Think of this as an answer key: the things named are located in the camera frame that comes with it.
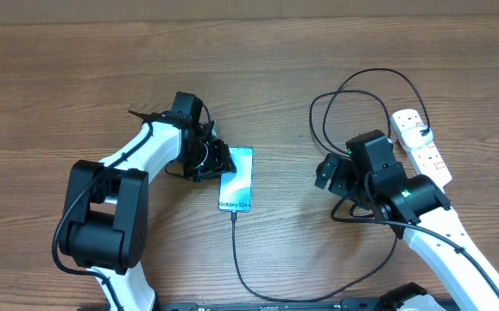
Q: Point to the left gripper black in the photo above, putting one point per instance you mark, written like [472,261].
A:
[217,162]

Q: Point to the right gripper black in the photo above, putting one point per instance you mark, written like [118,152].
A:
[340,176]

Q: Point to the blue Galaxy smartphone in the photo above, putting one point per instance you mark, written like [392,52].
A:
[235,189]

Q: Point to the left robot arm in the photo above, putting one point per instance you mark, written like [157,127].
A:
[103,230]

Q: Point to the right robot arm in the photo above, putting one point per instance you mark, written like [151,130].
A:
[417,211]

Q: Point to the white charger adapter plug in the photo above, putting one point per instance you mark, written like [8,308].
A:
[416,137]

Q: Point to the white power strip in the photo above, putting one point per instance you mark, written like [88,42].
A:
[426,160]

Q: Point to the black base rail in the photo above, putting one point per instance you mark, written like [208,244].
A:
[410,296]

